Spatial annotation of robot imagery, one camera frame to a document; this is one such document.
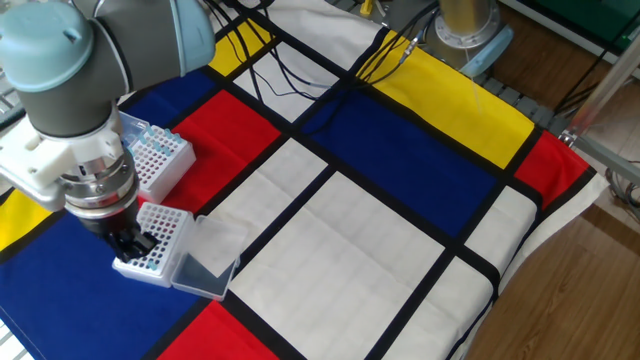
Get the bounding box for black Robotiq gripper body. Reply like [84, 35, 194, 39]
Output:
[79, 199, 142, 249]

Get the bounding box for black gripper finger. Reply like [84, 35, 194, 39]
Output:
[107, 234, 144, 265]
[127, 225, 161, 259]

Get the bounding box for white pipette tip box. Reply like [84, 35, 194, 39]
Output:
[118, 112, 197, 204]
[111, 202, 249, 302]

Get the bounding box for silver wrist coupling flange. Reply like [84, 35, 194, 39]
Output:
[59, 149, 141, 220]

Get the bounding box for Mondrian pattern colour-block tablecloth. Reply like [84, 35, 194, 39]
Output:
[0, 0, 611, 360]

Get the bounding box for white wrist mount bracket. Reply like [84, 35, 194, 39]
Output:
[0, 117, 126, 211]

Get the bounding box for black cable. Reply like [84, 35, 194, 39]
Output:
[204, 0, 351, 136]
[349, 0, 446, 84]

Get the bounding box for grey cable silver connector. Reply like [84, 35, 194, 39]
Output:
[269, 34, 426, 96]

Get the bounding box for aluminium frame beam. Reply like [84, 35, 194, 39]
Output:
[559, 130, 640, 186]

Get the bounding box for grey cable bundle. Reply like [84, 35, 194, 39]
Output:
[603, 159, 640, 224]

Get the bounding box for aluminium frame post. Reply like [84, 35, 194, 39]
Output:
[567, 29, 640, 136]

